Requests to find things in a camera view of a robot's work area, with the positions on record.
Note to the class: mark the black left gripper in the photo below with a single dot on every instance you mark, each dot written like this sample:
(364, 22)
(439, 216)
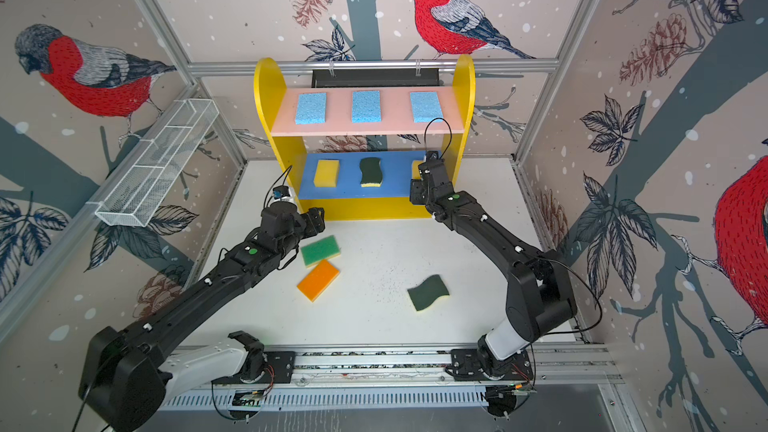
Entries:
(314, 221)

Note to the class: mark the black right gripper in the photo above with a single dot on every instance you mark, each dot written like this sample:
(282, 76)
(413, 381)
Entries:
(415, 188)

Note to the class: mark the yellow sponge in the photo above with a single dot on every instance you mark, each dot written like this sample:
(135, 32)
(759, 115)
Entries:
(326, 173)
(415, 171)

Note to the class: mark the green topped sponge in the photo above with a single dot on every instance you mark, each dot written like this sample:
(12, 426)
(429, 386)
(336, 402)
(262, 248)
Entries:
(320, 250)

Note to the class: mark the dark green wavy scourer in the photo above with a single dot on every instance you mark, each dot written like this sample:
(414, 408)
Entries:
(426, 293)
(371, 172)

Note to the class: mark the orange topped sponge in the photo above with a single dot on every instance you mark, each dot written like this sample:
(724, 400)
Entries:
(318, 280)

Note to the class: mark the light blue sponge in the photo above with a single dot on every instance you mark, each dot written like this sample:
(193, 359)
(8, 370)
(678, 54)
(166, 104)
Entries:
(425, 106)
(366, 107)
(311, 109)

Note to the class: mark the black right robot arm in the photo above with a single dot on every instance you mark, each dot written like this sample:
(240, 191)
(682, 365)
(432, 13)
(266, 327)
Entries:
(539, 293)

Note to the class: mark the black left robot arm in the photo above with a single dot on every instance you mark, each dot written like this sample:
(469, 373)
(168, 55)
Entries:
(123, 380)

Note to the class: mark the yellow shelf unit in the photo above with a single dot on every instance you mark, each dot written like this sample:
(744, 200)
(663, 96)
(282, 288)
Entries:
(276, 106)

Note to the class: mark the black bar behind shelf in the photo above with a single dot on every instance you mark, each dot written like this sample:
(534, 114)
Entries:
(367, 78)

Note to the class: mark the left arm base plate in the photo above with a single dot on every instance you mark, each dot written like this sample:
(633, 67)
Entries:
(270, 367)

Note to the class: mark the white wire mesh basket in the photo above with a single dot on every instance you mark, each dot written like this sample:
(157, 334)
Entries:
(141, 190)

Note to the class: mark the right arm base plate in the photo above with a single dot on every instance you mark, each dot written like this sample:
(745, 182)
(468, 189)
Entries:
(475, 365)

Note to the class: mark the aluminium front rail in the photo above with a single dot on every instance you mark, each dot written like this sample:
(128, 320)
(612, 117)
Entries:
(552, 363)

